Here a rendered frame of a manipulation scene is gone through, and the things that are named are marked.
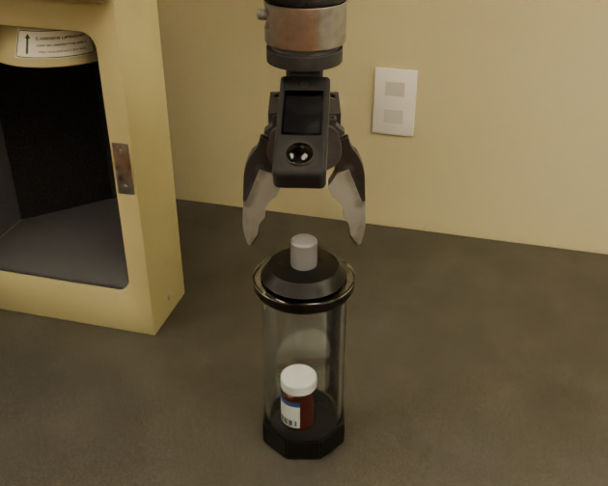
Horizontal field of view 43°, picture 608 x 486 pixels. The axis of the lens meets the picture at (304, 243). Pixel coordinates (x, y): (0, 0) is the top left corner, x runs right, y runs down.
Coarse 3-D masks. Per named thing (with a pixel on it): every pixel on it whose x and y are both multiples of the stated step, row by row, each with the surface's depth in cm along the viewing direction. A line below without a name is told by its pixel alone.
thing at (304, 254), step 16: (304, 240) 80; (272, 256) 83; (288, 256) 82; (304, 256) 79; (320, 256) 82; (272, 272) 80; (288, 272) 80; (304, 272) 80; (320, 272) 80; (336, 272) 80; (272, 288) 79; (288, 288) 78; (304, 288) 78; (320, 288) 78; (336, 288) 79
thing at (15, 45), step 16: (0, 32) 96; (16, 32) 94; (32, 32) 94; (48, 32) 94; (64, 32) 94; (80, 32) 95; (0, 48) 96; (16, 48) 94; (32, 48) 94; (48, 48) 94; (64, 48) 94; (80, 48) 95; (96, 48) 96; (16, 64) 95; (32, 64) 94; (48, 64) 94; (64, 64) 94; (80, 64) 95
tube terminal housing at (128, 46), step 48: (0, 0) 89; (48, 0) 88; (144, 0) 93; (144, 48) 94; (144, 96) 96; (144, 144) 98; (144, 192) 100; (144, 240) 102; (0, 288) 113; (48, 288) 110; (96, 288) 108; (144, 288) 106
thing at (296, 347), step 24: (264, 264) 84; (264, 288) 80; (264, 312) 82; (288, 312) 78; (312, 312) 78; (336, 312) 81; (264, 336) 84; (288, 336) 81; (312, 336) 81; (336, 336) 82; (264, 360) 86; (288, 360) 83; (312, 360) 82; (336, 360) 84; (264, 384) 88; (288, 384) 84; (312, 384) 84; (336, 384) 86; (288, 408) 86; (312, 408) 86; (336, 408) 88; (288, 432) 88; (312, 432) 88
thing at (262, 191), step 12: (264, 180) 76; (252, 192) 76; (264, 192) 76; (276, 192) 76; (252, 204) 77; (264, 204) 77; (252, 216) 78; (264, 216) 78; (252, 228) 78; (252, 240) 80
